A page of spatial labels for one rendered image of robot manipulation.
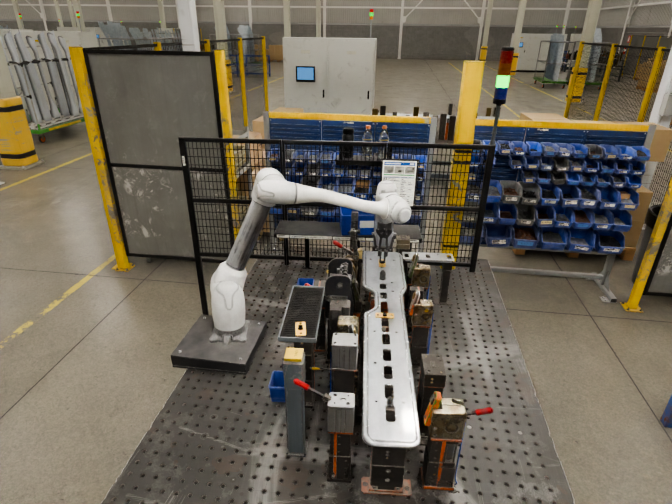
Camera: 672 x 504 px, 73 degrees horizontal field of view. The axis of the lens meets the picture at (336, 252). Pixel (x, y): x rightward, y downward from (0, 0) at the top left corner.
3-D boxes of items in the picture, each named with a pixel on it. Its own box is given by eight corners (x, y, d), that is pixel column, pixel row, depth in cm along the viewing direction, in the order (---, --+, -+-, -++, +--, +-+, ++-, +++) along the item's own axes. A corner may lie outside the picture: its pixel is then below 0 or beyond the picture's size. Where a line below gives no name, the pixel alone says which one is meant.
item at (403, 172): (414, 207, 288) (419, 159, 275) (378, 206, 289) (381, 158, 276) (414, 206, 290) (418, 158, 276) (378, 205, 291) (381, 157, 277)
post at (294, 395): (305, 457, 173) (303, 365, 153) (285, 456, 173) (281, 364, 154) (308, 441, 179) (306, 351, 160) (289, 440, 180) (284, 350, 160)
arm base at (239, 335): (207, 347, 220) (206, 338, 218) (215, 322, 241) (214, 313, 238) (245, 347, 222) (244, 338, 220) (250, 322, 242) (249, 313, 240)
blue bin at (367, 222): (391, 234, 279) (392, 214, 273) (341, 235, 277) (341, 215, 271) (386, 224, 293) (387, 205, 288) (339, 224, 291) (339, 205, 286)
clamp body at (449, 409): (460, 494, 160) (475, 418, 144) (417, 491, 161) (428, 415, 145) (454, 468, 169) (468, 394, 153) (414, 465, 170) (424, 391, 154)
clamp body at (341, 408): (354, 486, 162) (357, 411, 146) (322, 484, 162) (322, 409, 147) (355, 463, 170) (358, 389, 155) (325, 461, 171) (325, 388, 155)
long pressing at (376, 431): (430, 450, 142) (431, 446, 141) (358, 445, 143) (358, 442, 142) (401, 253, 265) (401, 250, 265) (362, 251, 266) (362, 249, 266)
